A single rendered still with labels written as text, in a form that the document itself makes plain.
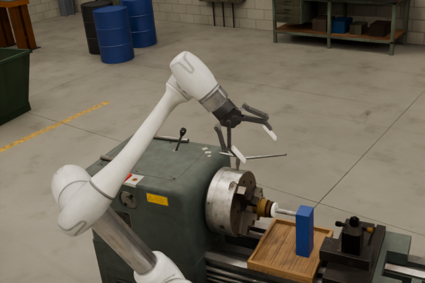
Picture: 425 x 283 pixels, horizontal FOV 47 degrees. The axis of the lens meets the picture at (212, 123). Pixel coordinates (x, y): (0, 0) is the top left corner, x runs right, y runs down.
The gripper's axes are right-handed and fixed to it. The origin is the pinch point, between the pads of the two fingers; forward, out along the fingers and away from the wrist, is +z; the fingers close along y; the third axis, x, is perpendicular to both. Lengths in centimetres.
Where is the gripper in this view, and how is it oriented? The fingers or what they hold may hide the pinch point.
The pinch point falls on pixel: (258, 148)
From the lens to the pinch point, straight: 169.3
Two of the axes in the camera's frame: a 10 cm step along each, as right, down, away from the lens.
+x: -1.2, 3.6, -9.2
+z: 6.6, 7.3, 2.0
